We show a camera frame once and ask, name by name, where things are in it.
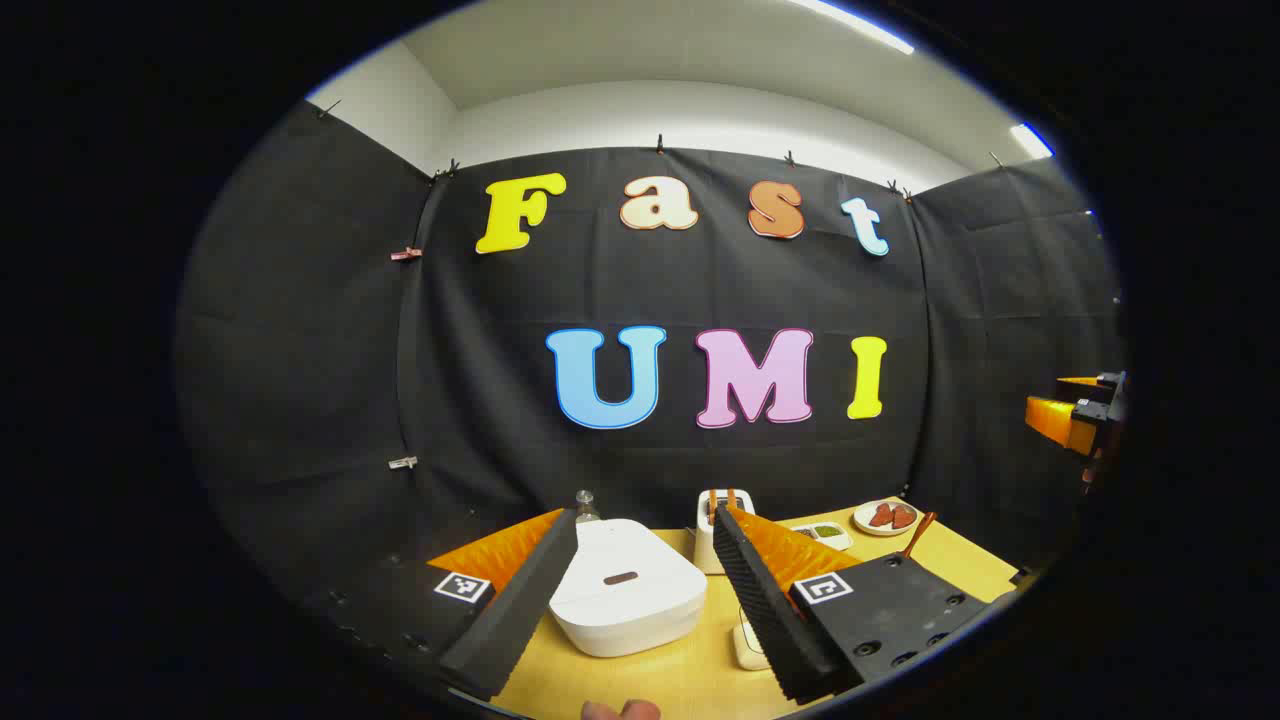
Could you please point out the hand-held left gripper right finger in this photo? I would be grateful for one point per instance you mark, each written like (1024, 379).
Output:
(765, 610)

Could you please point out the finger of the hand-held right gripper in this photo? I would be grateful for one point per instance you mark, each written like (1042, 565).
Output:
(1080, 382)
(1055, 420)

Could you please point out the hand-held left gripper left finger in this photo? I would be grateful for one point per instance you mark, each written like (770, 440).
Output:
(510, 610)

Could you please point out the clear box of rice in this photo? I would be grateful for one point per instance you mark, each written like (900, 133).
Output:
(748, 645)

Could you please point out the white rice cooker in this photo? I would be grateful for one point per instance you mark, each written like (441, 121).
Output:
(630, 610)

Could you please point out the brown wooden spoon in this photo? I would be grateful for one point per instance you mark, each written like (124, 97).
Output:
(920, 535)

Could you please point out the white toaster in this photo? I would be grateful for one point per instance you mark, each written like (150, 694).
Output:
(704, 545)

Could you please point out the white divided grain dish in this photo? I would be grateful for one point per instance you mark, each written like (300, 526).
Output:
(830, 533)

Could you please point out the small glass bottle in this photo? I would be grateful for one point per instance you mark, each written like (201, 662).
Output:
(586, 508)

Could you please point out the white round plate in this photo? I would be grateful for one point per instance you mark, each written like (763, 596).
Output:
(885, 530)

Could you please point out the red meat piece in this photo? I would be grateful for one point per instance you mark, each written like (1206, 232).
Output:
(881, 515)
(903, 516)

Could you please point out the short ceiling light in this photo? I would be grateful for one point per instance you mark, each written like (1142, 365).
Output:
(1032, 141)

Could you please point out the black backdrop cloth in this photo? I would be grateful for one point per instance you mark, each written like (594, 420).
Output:
(300, 350)

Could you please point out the red clothes peg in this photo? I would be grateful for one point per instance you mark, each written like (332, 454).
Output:
(405, 254)

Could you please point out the long ceiling light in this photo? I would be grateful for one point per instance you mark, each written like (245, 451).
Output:
(860, 25)

